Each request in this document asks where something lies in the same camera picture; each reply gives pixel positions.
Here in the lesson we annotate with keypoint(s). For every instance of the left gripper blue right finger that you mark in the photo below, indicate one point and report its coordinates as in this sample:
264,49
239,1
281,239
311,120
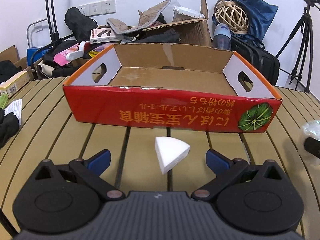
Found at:
217,162

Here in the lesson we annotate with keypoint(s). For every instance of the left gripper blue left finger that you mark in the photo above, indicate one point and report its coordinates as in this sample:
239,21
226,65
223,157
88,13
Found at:
99,162

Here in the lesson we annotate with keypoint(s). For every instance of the iridescent wrapper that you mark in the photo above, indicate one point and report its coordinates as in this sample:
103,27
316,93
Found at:
311,129

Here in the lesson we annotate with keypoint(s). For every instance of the white foam wedge piece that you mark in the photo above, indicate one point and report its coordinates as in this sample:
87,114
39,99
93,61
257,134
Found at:
170,151

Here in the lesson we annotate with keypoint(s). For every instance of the olive folding slat table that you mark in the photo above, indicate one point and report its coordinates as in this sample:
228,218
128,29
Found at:
50,131

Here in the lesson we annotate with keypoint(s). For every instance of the red cardboard fruit box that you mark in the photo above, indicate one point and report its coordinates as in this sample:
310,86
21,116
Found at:
172,85

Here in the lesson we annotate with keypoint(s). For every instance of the black suitcase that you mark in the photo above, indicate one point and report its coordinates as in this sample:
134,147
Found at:
267,64

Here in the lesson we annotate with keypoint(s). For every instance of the black cloth on table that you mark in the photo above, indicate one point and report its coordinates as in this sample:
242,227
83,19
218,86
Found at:
8,128

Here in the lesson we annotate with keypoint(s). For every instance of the green small bottle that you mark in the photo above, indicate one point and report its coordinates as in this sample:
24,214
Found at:
3,101

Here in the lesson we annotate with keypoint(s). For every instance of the yellow small carton box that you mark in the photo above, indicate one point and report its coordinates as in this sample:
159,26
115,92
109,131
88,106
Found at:
15,83

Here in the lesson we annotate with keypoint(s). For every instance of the blue water bottle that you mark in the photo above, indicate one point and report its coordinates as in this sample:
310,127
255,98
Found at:
222,37

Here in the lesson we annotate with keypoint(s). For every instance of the brown cardboard box open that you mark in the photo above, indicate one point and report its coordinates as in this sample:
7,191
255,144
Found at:
195,31

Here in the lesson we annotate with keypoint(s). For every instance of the dark blue velvet bag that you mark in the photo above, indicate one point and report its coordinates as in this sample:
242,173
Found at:
260,15

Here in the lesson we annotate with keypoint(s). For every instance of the woven rattan ball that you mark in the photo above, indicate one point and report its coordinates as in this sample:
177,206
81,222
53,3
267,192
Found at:
232,15

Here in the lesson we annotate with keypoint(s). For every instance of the black camera tripod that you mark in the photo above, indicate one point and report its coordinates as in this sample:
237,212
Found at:
305,26

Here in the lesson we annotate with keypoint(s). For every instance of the black drawstring bag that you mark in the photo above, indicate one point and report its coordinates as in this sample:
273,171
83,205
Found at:
79,24

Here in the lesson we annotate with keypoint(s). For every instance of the white wall socket strip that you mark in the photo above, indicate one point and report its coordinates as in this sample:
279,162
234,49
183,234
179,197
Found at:
98,8

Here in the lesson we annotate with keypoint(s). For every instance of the black trolley handle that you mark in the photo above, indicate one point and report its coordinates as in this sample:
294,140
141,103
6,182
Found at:
54,34

